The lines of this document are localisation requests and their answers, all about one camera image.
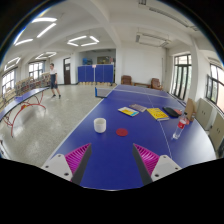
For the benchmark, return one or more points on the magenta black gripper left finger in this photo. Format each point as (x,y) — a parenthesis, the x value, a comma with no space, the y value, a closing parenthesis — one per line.
(71,166)

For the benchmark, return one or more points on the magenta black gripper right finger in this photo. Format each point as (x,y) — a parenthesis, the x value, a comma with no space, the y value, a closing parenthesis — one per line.
(151,166)

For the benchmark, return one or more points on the clear plastic water bottle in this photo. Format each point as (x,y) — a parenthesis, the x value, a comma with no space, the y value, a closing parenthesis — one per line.
(181,124)

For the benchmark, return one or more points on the red round coaster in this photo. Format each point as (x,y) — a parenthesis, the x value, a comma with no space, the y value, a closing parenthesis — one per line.
(121,132)

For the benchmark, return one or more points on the white ceramic cup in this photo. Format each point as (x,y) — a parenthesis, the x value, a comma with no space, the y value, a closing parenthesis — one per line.
(100,125)

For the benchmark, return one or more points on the yellow book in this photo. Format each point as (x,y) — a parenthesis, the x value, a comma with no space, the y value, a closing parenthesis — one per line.
(157,114)

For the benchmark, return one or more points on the blue ping pong table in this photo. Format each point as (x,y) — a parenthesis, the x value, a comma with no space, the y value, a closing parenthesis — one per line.
(111,165)
(29,99)

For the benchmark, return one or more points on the grey patterned booklet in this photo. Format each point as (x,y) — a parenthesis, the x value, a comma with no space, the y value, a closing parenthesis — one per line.
(138,107)

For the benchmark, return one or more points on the yellow blue booklet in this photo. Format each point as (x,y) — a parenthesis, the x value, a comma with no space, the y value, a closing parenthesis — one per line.
(128,111)

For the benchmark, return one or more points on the brown cardboard box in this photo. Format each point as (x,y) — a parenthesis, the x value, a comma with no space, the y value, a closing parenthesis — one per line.
(190,109)

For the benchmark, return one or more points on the brown armchair right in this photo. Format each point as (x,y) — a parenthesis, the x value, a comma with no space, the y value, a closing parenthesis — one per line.
(155,84)

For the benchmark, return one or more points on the brown armchair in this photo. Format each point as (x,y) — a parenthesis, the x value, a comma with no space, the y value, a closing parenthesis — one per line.
(155,84)
(126,80)

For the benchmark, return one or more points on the standing person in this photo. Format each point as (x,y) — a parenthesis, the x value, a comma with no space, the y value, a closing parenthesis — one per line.
(53,81)

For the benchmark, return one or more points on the brown armchair left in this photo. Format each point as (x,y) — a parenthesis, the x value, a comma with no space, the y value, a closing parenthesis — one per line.
(126,80)

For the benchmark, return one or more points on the blue partition screens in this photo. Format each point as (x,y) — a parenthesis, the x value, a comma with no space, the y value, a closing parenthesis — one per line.
(96,73)

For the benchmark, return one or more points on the dark wooden door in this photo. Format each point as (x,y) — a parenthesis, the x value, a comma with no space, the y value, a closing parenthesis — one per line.
(67,79)

